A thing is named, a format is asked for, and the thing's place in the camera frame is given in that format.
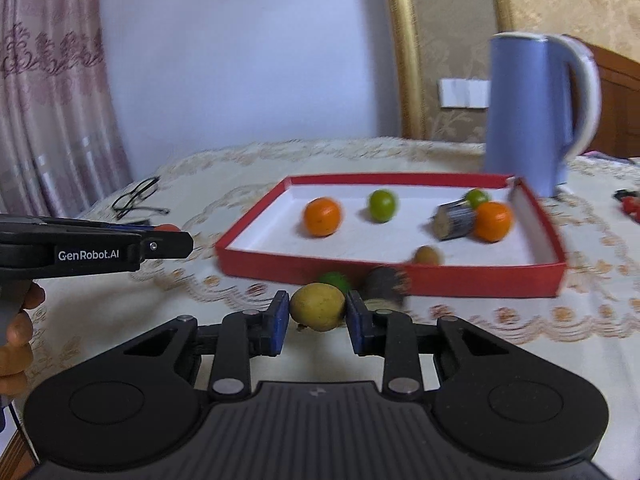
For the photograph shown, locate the small yellow fruit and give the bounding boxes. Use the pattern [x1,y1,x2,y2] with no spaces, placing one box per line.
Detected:
[414,245,445,267]
[290,283,347,332]

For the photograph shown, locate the black eyeglasses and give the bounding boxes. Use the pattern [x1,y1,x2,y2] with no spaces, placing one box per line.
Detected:
[111,176,171,221]

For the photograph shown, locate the cream embroidered tablecloth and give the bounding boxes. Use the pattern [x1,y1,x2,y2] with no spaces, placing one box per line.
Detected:
[10,137,640,480]

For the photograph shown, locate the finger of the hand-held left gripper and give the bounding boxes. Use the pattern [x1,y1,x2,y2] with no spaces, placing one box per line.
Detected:
[137,231,195,262]
[30,216,183,235]

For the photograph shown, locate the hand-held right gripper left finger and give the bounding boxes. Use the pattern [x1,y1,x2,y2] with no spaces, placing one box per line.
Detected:
[122,290,291,402]

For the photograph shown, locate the dark green oval fruit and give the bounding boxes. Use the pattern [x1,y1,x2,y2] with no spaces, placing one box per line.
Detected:
[318,271,351,292]

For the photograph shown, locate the blue electric kettle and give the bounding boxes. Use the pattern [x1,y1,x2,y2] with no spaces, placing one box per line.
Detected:
[482,31,602,198]

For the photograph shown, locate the green tomato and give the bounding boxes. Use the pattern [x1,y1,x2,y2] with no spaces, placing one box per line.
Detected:
[368,189,399,222]
[462,188,490,211]

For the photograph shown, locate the pink patterned curtain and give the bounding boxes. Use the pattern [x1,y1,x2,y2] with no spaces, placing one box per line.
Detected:
[0,0,133,218]

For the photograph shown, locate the orange mandarin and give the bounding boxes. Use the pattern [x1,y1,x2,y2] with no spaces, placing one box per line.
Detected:
[303,197,345,238]
[472,201,514,243]

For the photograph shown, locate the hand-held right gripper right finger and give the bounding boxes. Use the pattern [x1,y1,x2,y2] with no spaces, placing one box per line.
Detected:
[346,290,506,401]

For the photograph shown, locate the wooden headboard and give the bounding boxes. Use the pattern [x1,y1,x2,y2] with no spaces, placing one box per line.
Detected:
[567,35,640,161]

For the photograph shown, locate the gold wall frame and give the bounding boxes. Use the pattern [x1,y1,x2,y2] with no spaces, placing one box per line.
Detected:
[380,0,516,138]

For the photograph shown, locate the white wall switch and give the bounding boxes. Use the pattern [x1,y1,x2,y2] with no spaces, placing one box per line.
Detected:
[438,78,490,109]

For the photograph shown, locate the red cardboard box tray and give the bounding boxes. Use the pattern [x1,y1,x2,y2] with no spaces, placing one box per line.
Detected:
[215,172,568,298]

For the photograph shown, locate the person's left hand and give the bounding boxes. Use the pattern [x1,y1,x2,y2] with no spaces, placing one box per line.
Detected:
[0,282,46,397]

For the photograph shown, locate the dark purple sugarcane piece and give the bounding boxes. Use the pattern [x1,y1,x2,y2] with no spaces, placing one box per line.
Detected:
[361,266,411,311]
[432,199,478,241]

